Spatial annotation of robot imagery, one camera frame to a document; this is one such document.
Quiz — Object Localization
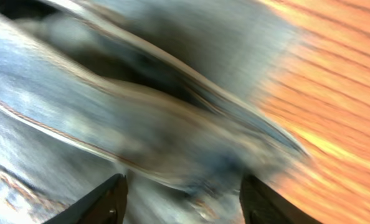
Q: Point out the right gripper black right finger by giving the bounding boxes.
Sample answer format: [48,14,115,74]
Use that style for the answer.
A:
[239,175,321,224]

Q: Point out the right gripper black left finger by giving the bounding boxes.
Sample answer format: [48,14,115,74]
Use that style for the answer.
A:
[45,174,128,224]

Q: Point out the light blue denim jeans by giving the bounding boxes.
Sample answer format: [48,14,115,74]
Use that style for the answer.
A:
[0,1,310,223]

